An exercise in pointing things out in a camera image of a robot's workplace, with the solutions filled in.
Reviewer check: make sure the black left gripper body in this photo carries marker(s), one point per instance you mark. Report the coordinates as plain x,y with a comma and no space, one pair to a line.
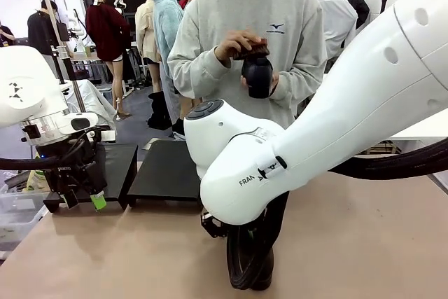
70,173

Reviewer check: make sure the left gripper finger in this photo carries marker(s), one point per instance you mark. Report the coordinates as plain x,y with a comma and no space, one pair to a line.
98,202
71,199

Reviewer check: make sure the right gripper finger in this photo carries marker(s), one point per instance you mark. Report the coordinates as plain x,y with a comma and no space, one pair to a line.
213,227
250,234

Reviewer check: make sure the brown wooden shoe brush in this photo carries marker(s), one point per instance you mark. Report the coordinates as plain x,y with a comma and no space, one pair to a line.
253,50

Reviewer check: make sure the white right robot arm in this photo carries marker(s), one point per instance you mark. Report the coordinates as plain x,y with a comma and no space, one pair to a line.
350,103

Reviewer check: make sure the person's left forearm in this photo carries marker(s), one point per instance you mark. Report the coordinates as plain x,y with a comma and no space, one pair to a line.
301,78

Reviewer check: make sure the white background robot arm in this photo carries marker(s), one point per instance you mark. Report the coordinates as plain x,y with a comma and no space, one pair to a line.
75,22

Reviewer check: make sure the person's right forearm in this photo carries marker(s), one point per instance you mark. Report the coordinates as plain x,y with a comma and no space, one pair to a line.
189,68

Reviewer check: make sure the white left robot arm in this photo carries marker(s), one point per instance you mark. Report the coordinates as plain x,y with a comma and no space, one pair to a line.
24,85

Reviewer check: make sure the person's left hand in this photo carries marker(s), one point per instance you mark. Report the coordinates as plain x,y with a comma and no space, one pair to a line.
274,83

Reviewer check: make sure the person's right hand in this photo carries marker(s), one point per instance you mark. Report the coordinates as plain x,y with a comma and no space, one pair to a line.
231,45

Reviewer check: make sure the green yellow snack bag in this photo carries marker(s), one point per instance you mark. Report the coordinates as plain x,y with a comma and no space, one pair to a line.
36,181

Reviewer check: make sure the clear plastic storage bin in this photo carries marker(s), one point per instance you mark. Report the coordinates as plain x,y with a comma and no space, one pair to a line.
21,208

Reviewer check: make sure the white cover sheet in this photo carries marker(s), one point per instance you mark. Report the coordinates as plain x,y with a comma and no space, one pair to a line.
94,96

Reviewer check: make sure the pair of black boots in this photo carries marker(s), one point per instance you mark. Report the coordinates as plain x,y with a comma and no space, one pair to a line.
159,113

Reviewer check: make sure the person in black clothes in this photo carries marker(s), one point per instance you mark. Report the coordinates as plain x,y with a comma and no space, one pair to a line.
42,33

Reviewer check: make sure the mannequin in maroon sweater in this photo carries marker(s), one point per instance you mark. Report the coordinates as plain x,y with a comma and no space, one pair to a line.
105,33

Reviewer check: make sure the seated person in black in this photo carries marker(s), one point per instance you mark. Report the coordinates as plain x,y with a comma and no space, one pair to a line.
5,34

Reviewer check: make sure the wooden pallet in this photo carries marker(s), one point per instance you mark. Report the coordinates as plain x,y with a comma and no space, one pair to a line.
381,147

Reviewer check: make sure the mannequin in cream shirt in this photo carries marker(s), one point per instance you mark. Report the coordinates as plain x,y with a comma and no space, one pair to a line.
145,26

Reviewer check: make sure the mannequin in blue fleece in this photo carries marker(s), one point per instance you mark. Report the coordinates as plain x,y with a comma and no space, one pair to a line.
166,26

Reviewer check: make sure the person wearing white headset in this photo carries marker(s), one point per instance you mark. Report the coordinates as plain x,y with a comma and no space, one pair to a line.
119,2

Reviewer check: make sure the white table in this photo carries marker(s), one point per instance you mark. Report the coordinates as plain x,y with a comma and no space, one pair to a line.
420,131

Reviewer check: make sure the person in grey sweatshirt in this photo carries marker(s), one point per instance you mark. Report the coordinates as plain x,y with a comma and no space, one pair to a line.
210,26

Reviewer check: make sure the mannequin in white shirt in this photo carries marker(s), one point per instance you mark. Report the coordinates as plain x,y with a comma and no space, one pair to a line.
336,15

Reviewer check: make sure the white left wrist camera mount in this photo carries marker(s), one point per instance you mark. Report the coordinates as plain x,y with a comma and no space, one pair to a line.
109,136

